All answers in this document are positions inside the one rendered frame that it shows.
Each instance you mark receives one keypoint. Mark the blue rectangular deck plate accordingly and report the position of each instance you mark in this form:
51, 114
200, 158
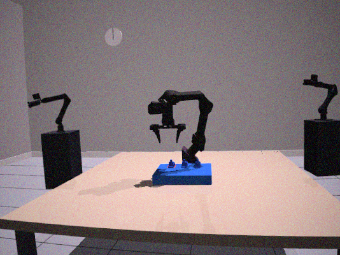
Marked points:
183, 174

